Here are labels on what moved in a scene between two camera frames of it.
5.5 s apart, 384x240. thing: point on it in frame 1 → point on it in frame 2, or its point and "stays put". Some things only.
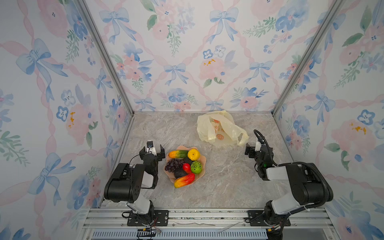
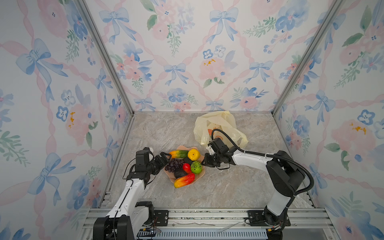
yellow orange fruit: (193, 154) stays put
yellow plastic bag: (218, 127) stays put
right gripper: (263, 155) → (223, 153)
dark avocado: (179, 172) stays put
